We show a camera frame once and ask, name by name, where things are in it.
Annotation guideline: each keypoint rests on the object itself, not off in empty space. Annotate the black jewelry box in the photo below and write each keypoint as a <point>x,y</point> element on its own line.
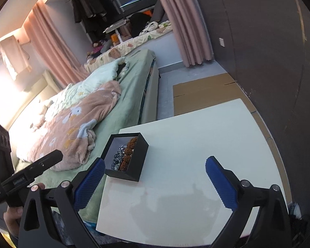
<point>137,165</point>

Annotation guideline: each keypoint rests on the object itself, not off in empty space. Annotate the person's left hand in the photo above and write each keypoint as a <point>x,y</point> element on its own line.
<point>13,221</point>

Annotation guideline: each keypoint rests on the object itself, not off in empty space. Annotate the pink curtain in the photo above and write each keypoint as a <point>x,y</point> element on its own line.
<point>183,25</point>
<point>54,49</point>

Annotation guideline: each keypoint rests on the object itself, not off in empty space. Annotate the pink floral blanket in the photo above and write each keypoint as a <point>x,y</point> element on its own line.
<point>87,113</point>

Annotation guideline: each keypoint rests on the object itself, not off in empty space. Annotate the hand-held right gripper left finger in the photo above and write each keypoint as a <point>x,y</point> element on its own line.
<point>89,183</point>

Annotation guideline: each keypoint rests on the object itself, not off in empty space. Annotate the cream floral quilt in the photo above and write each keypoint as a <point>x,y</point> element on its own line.
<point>134,44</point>

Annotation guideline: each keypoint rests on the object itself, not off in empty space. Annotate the small white folding table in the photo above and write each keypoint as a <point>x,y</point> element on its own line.
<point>117,29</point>

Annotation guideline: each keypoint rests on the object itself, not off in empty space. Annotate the green bed sheet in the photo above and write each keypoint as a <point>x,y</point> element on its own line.
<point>129,87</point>

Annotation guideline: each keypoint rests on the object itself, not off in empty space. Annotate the white wall socket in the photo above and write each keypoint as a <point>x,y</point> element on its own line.
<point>222,42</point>

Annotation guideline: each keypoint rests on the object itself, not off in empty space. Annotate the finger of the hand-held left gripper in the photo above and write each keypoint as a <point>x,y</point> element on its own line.
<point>47,161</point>

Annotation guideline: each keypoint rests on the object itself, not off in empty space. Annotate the flat cardboard sheet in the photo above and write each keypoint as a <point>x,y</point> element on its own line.
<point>201,93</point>

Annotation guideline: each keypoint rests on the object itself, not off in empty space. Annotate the hanging dark clothes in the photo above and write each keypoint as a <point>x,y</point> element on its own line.
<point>87,10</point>

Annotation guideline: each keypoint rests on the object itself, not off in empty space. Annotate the grey bed frame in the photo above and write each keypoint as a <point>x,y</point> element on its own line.
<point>151,95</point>

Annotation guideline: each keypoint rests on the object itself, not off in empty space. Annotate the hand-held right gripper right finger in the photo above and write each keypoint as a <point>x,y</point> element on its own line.
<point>221,183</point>

